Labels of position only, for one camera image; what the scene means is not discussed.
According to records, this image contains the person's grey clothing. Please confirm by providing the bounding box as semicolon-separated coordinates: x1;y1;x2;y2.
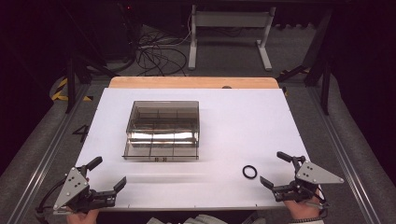
146;213;260;224

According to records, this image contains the person's right hand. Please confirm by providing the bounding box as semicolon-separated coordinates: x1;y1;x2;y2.
283;191;322;223

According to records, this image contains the white table mat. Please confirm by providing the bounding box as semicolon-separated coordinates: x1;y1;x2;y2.
75;87;313;212

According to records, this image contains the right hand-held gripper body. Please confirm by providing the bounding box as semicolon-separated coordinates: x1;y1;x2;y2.
272;155;346;203

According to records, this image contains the dark beaded bracelet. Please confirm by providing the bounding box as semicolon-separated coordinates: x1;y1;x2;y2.
288;216;323;224

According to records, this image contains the yellow black hazard tape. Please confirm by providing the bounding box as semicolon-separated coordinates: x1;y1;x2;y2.
50;77;94;103

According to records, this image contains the black rubber ring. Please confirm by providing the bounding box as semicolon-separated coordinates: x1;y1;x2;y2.
242;164;259;180

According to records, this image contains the black metal stand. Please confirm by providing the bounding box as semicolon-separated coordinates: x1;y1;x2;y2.
276;7;333;117
64;54;120;115

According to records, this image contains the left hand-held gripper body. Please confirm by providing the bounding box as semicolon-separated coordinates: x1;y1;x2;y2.
52;165;118;216

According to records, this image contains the person's left hand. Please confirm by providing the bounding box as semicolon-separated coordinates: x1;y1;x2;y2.
65;208;101;224

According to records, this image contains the tangle of black floor cables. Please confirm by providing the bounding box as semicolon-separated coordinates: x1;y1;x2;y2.
134;26;189;77

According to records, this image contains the clear smoky drawer box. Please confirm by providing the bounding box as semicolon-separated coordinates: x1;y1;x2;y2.
122;100;201;161

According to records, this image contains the aluminium floor rail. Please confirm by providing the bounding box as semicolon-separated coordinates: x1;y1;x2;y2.
6;83;92;224
306;85;382;224

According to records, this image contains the white metal desk frame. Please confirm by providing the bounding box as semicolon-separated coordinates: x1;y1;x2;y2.
187;4;277;72

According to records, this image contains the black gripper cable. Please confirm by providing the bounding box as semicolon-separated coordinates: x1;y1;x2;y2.
35;177;68;224
304;186;331;219

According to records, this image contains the dark equipment cabinet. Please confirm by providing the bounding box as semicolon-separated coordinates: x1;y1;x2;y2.
101;0;139;62

